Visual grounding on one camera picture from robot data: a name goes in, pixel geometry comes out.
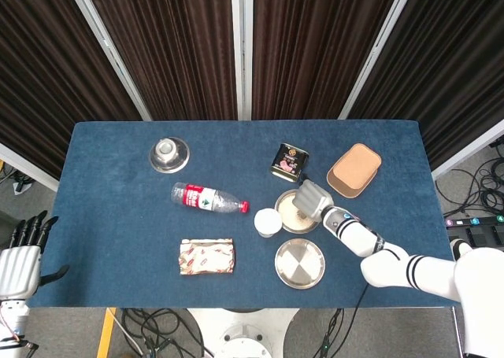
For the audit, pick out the blue table cloth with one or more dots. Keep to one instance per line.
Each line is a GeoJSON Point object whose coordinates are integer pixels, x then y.
{"type": "Point", "coordinates": [118, 236]}

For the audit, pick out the red white snack packet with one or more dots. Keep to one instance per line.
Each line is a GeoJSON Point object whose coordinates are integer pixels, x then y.
{"type": "Point", "coordinates": [206, 256]}

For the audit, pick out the white power adapter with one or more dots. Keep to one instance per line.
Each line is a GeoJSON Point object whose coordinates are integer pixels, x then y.
{"type": "Point", "coordinates": [23, 187]}

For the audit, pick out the white powder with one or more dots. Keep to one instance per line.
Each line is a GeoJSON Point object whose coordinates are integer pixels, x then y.
{"type": "Point", "coordinates": [288, 215]}

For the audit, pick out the black tin can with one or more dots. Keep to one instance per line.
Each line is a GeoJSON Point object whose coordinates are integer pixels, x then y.
{"type": "Point", "coordinates": [289, 162]}

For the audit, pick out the white screen frame post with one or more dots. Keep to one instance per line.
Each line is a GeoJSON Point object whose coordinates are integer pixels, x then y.
{"type": "Point", "coordinates": [468, 151]}
{"type": "Point", "coordinates": [376, 51]}
{"type": "Point", "coordinates": [27, 165]}
{"type": "Point", "coordinates": [241, 51]}
{"type": "Point", "coordinates": [106, 43]}

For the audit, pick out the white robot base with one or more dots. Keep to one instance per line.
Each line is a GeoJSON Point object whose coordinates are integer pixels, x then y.
{"type": "Point", "coordinates": [240, 330]}

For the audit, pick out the brown rectangular tray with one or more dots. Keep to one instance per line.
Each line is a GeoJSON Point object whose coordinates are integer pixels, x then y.
{"type": "Point", "coordinates": [354, 170]}

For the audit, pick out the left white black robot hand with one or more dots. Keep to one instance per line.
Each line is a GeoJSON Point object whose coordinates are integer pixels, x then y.
{"type": "Point", "coordinates": [17, 269]}

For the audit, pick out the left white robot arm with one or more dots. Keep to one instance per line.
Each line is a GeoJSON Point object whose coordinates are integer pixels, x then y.
{"type": "Point", "coordinates": [12, 320]}

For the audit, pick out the black pedal box numbered buttons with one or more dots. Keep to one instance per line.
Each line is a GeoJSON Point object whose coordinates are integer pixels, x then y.
{"type": "Point", "coordinates": [480, 236]}

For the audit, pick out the yellow floor tape strip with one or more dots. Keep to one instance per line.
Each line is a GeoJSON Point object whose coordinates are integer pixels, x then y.
{"type": "Point", "coordinates": [105, 334]}

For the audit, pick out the plastic bottle red label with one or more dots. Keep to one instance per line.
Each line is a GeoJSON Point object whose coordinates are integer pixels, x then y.
{"type": "Point", "coordinates": [197, 196]}

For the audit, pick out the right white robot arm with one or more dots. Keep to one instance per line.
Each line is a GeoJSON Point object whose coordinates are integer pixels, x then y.
{"type": "Point", "coordinates": [354, 236]}

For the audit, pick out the white paper cup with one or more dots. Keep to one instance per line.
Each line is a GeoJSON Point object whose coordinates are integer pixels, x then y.
{"type": "Point", "coordinates": [267, 221]}

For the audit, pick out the steel plate with white contents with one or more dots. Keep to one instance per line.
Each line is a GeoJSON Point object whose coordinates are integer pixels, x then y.
{"type": "Point", "coordinates": [281, 202]}

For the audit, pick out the white black sneaker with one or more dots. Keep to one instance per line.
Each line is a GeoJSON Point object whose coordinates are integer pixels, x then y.
{"type": "Point", "coordinates": [458, 248]}

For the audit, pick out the dark brown screen panel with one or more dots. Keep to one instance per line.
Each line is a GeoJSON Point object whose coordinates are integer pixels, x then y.
{"type": "Point", "coordinates": [177, 51]}
{"type": "Point", "coordinates": [307, 51]}
{"type": "Point", "coordinates": [453, 59]}
{"type": "Point", "coordinates": [39, 78]}

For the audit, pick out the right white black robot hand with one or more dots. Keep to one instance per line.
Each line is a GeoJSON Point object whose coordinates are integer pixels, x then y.
{"type": "Point", "coordinates": [314, 200]}

